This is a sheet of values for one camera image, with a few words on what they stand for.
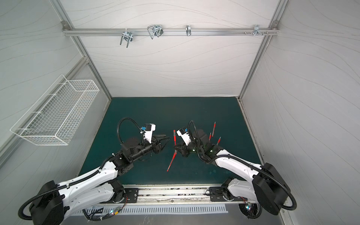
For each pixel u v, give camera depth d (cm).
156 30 76
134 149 60
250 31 79
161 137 73
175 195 75
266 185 41
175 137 75
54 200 40
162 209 70
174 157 87
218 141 93
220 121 105
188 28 72
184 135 70
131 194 74
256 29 76
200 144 62
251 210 72
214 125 103
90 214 68
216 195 71
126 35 78
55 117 68
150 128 65
